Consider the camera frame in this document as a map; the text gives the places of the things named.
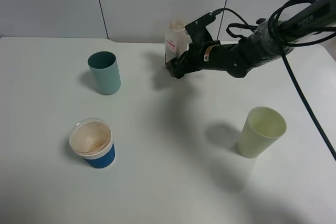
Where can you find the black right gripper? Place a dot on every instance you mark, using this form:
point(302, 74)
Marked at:
point(196, 58)

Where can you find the clear plastic drink bottle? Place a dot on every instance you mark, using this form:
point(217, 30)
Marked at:
point(175, 41)

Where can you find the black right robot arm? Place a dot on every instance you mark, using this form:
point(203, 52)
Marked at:
point(266, 41)

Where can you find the teal cup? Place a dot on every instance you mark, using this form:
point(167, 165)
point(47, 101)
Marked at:
point(104, 68)

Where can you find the pale yellow cup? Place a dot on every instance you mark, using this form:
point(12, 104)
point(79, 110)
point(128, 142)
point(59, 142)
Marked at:
point(263, 126)

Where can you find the blue sleeved glass cup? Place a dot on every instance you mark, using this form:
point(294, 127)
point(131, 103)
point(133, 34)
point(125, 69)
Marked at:
point(91, 139)

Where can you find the white wrist camera on bracket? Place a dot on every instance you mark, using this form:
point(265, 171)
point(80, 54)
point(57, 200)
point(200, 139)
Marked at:
point(197, 30)

